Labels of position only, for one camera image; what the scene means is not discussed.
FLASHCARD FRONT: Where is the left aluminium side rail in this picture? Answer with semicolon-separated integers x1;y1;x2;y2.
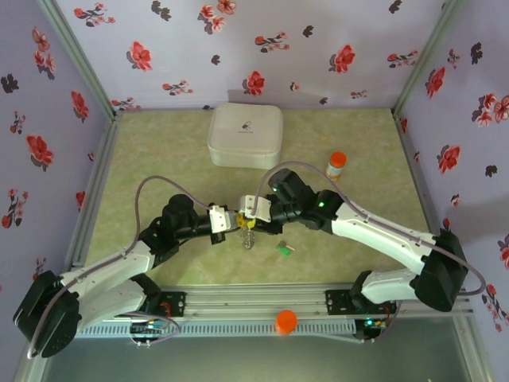
63;111;124;287

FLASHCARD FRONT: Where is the left controller board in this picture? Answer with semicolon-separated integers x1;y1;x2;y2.
129;320;169;347

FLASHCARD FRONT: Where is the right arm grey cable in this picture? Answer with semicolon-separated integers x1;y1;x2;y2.
254;160;487;344

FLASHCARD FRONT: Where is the right controller board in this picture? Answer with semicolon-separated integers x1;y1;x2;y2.
356;316;389;344

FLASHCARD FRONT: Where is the orange round cap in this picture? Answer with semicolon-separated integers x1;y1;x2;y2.
275;309;299;337

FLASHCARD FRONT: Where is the right aluminium corner post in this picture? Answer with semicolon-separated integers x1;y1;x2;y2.
391;0;466;117

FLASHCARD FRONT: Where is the left arm grey cable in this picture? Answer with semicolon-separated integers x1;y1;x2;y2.
25;176;218;359

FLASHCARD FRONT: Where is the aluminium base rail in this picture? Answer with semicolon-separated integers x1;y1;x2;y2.
37;283;476;319

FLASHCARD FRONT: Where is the left aluminium corner post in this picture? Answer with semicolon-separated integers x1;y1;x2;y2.
35;0;120;120

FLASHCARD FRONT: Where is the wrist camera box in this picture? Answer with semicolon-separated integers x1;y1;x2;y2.
237;193;272;224
208;204;236;235

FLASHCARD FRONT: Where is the controller board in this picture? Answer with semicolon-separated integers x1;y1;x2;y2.
356;316;389;344
129;320;169;347

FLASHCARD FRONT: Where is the aluminium corner post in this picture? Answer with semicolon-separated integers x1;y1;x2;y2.
35;0;120;120
391;0;466;117

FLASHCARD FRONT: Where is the white zip case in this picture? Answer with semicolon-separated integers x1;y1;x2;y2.
206;102;284;171

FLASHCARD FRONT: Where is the grey slotted cable duct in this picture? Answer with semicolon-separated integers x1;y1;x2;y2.
75;320;357;339

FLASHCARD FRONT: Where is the black mount plate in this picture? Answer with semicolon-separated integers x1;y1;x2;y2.
324;289;398;315
157;291;187;318

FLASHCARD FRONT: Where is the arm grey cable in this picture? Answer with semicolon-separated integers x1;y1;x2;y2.
254;160;487;344
25;176;218;359

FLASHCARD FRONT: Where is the orange-capped pill bottle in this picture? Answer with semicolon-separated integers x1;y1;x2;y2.
325;151;348;181

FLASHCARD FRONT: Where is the right black mount plate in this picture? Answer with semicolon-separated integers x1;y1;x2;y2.
324;289;398;315

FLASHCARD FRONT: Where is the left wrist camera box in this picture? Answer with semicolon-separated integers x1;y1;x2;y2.
208;204;236;235

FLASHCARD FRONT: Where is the aluminium side rail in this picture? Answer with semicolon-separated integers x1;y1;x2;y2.
391;109;458;286
63;111;124;287

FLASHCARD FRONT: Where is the right aluminium side rail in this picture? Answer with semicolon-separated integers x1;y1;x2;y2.
391;109;458;286

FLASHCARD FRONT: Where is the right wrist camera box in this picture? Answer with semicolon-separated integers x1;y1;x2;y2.
237;193;272;224

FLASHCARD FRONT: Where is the left black mount plate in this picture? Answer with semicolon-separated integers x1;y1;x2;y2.
157;291;187;318

